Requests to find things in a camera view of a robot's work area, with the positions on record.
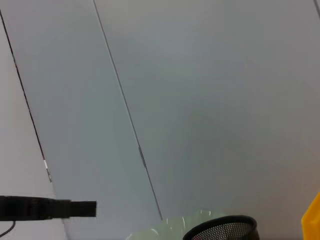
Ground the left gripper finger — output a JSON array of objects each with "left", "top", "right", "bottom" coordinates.
[{"left": 51, "top": 199, "right": 97, "bottom": 219}]

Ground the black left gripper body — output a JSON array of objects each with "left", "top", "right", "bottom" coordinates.
[{"left": 0, "top": 195, "right": 55, "bottom": 222}]

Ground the translucent green fruit bowl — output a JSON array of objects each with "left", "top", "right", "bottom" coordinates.
[{"left": 124, "top": 208, "right": 227, "bottom": 240}]

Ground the black mesh pen holder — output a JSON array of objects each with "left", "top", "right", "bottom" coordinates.
[{"left": 181, "top": 214, "right": 261, "bottom": 240}]

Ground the yellow plastic bin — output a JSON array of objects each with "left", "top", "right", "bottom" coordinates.
[{"left": 300, "top": 191, "right": 320, "bottom": 240}]

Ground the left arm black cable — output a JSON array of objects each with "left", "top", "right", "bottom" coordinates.
[{"left": 0, "top": 220, "right": 16, "bottom": 236}]

